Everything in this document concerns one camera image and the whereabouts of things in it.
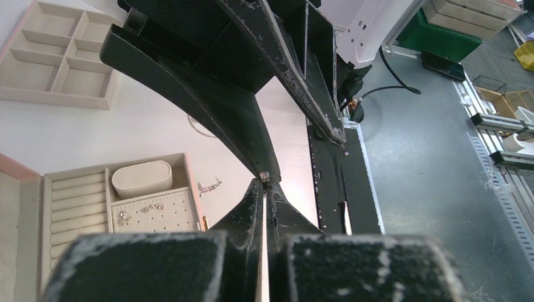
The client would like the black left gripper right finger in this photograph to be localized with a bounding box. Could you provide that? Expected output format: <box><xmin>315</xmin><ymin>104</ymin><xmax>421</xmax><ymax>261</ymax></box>
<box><xmin>265</xmin><ymin>181</ymin><xmax>467</xmax><ymax>301</ymax></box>

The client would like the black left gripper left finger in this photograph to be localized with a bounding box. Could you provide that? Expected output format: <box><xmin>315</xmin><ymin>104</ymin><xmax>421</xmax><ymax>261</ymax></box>
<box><xmin>41</xmin><ymin>179</ymin><xmax>263</xmax><ymax>301</ymax></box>

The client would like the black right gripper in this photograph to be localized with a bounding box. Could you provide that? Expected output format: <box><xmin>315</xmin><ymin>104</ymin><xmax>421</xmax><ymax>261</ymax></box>
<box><xmin>99</xmin><ymin>1</ymin><xmax>346</xmax><ymax>182</ymax></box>

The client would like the small silver stud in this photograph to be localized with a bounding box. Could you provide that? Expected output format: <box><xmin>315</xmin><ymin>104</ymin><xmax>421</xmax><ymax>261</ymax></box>
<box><xmin>140</xmin><ymin>203</ymin><xmax>165</xmax><ymax>213</ymax></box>

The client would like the small silver earring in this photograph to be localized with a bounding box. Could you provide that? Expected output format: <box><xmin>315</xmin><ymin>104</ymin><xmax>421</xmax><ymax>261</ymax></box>
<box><xmin>198</xmin><ymin>178</ymin><xmax>222</xmax><ymax>198</ymax></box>
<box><xmin>117</xmin><ymin>210</ymin><xmax>132</xmax><ymax>227</ymax></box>

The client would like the pink jewelry box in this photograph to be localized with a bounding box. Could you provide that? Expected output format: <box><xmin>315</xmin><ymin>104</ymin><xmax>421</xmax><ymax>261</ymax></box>
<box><xmin>1</xmin><ymin>154</ymin><xmax>207</xmax><ymax>301</ymax></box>

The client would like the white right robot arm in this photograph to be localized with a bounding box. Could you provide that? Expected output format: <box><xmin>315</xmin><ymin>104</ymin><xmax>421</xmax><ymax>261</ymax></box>
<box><xmin>99</xmin><ymin>1</ymin><xmax>411</xmax><ymax>181</ymax></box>

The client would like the beige oval watch pillow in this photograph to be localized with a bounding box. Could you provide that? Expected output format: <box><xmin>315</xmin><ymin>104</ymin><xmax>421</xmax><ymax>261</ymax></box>
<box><xmin>111</xmin><ymin>160</ymin><xmax>173</xmax><ymax>199</ymax></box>

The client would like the green storage bin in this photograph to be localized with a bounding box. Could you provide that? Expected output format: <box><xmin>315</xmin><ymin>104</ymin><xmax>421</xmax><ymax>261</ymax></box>
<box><xmin>397</xmin><ymin>9</ymin><xmax>482</xmax><ymax>63</ymax></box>

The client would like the beige divided tray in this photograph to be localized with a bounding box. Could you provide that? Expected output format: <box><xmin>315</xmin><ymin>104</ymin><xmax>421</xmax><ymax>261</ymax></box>
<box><xmin>1</xmin><ymin>1</ymin><xmax>121</xmax><ymax>110</ymax></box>

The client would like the cardboard box stack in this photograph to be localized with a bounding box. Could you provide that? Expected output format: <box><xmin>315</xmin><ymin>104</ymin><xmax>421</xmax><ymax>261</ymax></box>
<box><xmin>422</xmin><ymin>0</ymin><xmax>525</xmax><ymax>39</ymax></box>

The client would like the yellow bin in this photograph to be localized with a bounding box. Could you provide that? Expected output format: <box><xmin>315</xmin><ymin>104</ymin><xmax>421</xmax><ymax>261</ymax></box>
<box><xmin>514</xmin><ymin>40</ymin><xmax>534</xmax><ymax>72</ymax></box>

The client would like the silver hoop necklace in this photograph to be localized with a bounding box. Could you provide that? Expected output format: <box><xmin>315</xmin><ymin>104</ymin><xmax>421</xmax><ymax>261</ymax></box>
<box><xmin>186</xmin><ymin>116</ymin><xmax>218</xmax><ymax>139</ymax></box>

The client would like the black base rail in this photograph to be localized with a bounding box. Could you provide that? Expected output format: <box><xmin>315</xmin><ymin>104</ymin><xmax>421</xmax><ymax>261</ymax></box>
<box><xmin>307</xmin><ymin>125</ymin><xmax>385</xmax><ymax>235</ymax></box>

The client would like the black right camera cable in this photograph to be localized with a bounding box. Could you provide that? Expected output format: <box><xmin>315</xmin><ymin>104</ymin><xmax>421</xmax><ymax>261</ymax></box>
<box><xmin>348</xmin><ymin>45</ymin><xmax>423</xmax><ymax>124</ymax></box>

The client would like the white slotted cable duct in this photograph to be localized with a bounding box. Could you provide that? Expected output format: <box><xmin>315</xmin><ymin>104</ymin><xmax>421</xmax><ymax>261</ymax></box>
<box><xmin>467</xmin><ymin>134</ymin><xmax>533</xmax><ymax>270</ymax></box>

